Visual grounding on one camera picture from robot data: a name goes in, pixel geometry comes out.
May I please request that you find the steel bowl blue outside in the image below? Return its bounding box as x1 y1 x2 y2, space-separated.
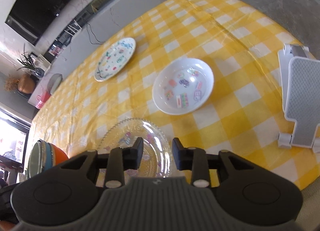
27 139 54 179

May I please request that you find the round grey stool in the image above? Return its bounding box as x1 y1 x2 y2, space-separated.
47 73 63 95

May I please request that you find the white grey folding stand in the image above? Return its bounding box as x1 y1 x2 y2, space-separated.
277 43 320 149

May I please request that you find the black power cable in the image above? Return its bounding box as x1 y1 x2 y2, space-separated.
85 22 105 45

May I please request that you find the white sketch picture frame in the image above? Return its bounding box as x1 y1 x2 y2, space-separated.
34 54 52 69

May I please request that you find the black flat television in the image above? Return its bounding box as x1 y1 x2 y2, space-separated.
5 0 94 45

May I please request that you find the small white printed plate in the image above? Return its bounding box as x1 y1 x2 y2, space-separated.
152 58 215 115

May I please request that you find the green plant in glass vase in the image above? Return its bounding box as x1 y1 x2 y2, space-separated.
17 43 45 77

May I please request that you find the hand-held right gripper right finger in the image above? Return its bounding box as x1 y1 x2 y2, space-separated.
172 138 260 188

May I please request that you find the brown round vase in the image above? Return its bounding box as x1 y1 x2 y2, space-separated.
19 74 37 94

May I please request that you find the large white printed plate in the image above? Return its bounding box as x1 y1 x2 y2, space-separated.
94 38 136 82

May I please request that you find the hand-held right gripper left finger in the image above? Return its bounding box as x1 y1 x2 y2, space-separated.
54 137 144 188

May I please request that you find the yellow checkered tablecloth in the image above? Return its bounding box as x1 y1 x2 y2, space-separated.
29 0 320 191

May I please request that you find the dried flower bunch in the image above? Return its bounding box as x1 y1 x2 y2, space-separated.
4 74 20 92

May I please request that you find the white router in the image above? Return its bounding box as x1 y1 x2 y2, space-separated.
66 19 83 36

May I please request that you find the clear glass plate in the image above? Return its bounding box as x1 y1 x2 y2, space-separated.
96 118 173 179

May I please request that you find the pink gift box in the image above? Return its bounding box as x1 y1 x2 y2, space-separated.
35 91 52 109

